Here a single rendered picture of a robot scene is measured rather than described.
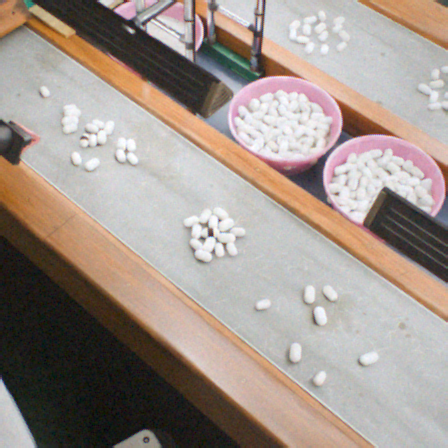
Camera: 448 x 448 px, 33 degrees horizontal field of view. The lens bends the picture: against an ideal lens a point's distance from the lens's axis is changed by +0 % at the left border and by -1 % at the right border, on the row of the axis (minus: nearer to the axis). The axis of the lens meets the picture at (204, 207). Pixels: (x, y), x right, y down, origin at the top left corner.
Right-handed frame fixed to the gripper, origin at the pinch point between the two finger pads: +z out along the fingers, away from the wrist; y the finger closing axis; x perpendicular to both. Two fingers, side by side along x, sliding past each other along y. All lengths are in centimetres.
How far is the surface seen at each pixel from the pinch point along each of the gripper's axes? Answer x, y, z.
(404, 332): -4, -81, 26
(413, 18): -55, -31, 83
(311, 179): -14, -42, 47
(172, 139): -7.7, -13.2, 29.0
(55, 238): 14.3, -16.2, -1.6
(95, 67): -11.2, 15.6, 29.1
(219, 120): -13.0, -13.2, 45.9
